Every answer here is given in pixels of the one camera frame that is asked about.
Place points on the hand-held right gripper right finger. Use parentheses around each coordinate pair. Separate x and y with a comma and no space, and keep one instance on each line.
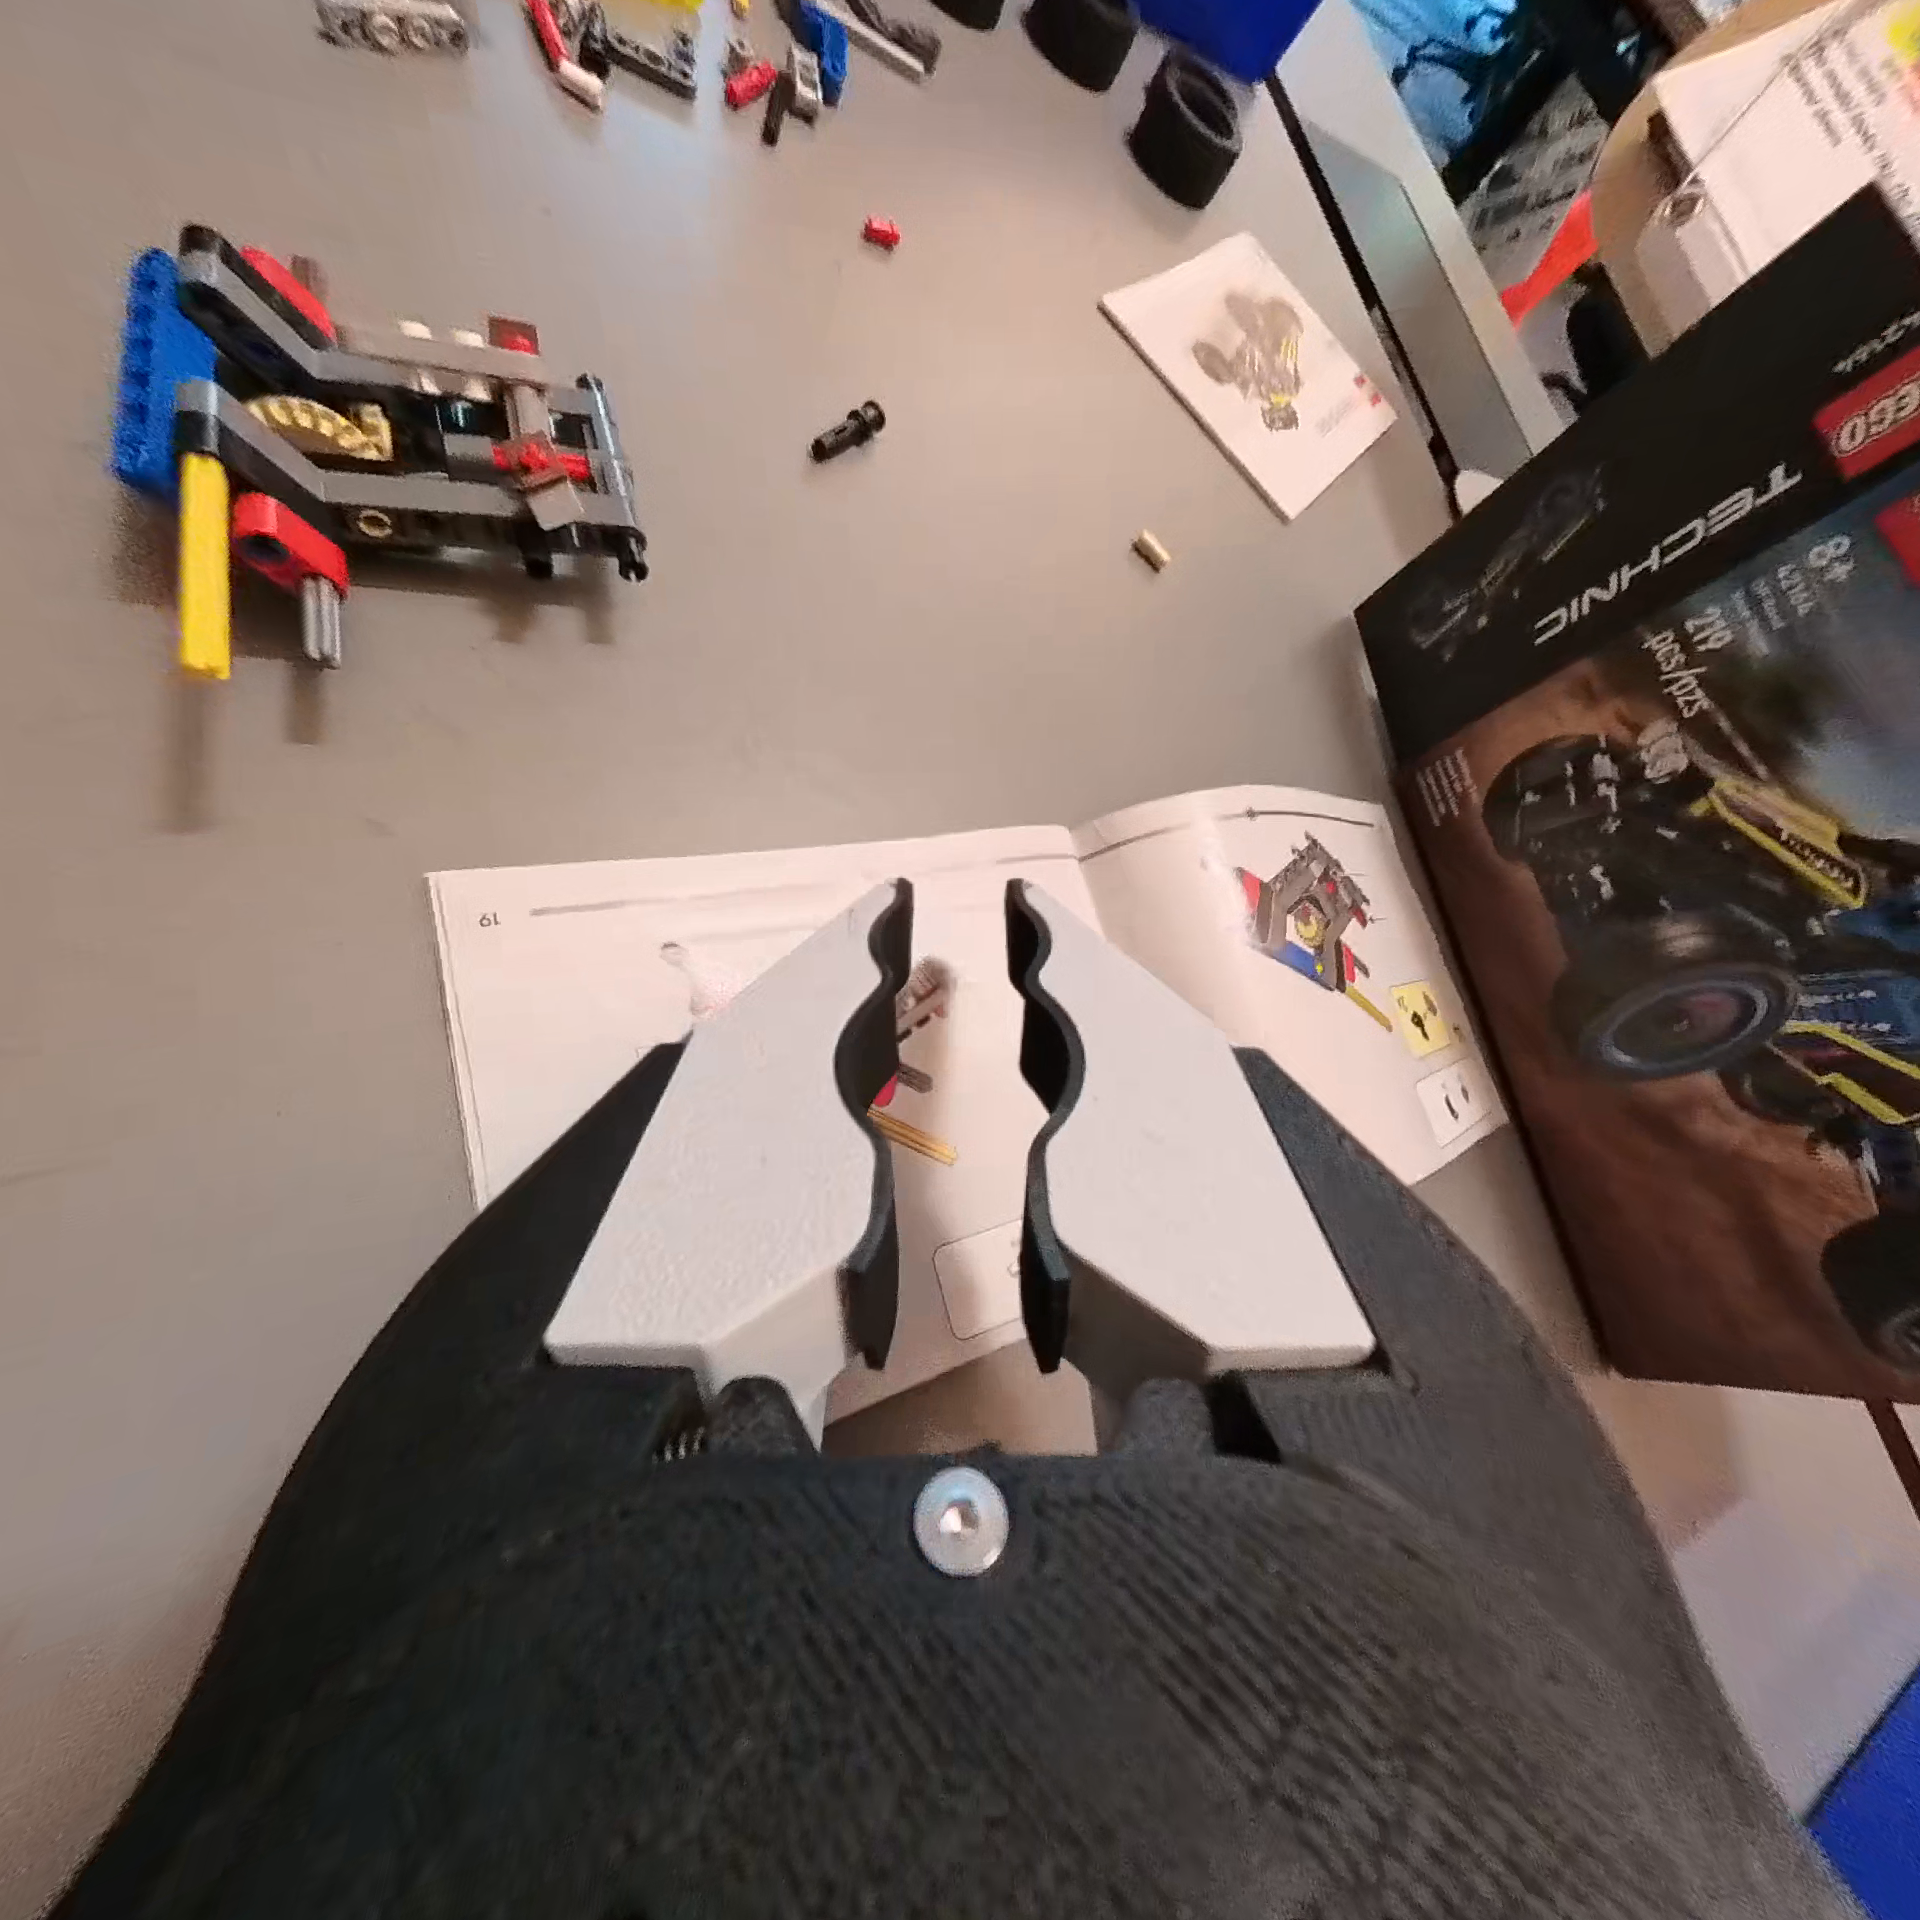
(1202,1200)

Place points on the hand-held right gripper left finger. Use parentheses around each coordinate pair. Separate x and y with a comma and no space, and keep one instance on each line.
(721,1200)

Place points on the partly built lego chassis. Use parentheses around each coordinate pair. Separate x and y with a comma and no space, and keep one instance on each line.
(377,452)

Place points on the black lego set box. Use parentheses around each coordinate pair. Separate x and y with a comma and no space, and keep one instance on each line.
(1651,901)

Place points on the tan lego pin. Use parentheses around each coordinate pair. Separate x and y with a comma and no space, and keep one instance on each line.
(1153,550)

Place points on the black lego pin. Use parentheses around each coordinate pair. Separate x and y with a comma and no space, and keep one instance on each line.
(850,430)

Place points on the pile of loose lego pieces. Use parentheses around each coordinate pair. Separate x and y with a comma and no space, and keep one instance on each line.
(645,53)

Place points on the open instruction booklet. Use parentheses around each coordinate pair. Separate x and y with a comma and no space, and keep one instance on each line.
(601,974)

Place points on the white stand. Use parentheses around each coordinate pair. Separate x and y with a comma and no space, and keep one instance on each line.
(1477,492)

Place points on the closed instruction booklet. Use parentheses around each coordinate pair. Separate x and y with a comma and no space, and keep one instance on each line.
(1260,376)

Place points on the blue plastic object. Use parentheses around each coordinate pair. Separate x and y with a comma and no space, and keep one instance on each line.
(1876,1816)

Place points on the dark flat panel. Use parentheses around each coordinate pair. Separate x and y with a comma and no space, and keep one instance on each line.
(1426,271)

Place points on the orange plastic object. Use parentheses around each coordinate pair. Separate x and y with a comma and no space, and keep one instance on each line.
(1554,254)

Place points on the light wooden board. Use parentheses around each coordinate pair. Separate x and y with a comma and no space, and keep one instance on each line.
(1629,165)

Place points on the blue storage bin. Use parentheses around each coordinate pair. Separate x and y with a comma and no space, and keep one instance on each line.
(1231,31)

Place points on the printed paper sheet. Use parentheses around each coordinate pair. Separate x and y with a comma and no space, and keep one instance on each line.
(1770,120)

